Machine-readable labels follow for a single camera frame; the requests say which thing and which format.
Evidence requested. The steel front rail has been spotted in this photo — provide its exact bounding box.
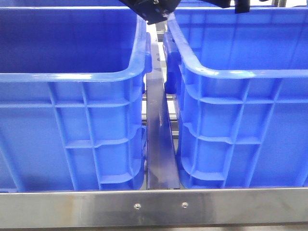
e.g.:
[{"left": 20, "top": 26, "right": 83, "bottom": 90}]
[{"left": 0, "top": 188, "right": 308, "bottom": 229}]

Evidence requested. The large blue plastic bin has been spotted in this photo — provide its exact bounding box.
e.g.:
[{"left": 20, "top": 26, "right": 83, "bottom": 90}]
[
  {"left": 163, "top": 6, "right": 308, "bottom": 188},
  {"left": 0, "top": 7, "right": 152, "bottom": 193}
]

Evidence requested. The large blue left plastic bin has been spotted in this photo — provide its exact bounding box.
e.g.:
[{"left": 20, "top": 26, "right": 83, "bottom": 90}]
[{"left": 0, "top": 7, "right": 152, "bottom": 193}]

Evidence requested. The steel divider bar between bins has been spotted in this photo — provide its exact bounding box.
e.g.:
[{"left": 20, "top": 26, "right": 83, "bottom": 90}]
[{"left": 146, "top": 70, "right": 180, "bottom": 190}]

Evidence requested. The right rail screw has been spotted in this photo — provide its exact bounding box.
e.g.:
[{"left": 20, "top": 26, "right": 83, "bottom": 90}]
[{"left": 181, "top": 202, "right": 189, "bottom": 208}]

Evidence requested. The blue bin rear left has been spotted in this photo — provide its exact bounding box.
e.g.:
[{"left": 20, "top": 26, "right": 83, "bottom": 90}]
[{"left": 0, "top": 0, "right": 125, "bottom": 7}]

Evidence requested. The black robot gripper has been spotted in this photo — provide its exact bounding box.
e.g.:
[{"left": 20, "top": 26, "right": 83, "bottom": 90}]
[{"left": 120, "top": 0, "right": 231, "bottom": 25}]

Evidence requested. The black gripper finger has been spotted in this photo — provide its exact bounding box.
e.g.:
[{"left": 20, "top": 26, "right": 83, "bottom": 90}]
[{"left": 234, "top": 0, "right": 250, "bottom": 13}]

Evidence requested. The large blue right plastic bin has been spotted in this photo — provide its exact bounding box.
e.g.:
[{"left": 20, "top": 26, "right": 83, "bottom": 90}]
[{"left": 163, "top": 6, "right": 308, "bottom": 188}]

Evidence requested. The blue bin rear right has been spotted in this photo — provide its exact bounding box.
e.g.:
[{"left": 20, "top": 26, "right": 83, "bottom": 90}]
[{"left": 178, "top": 0, "right": 216, "bottom": 7}]

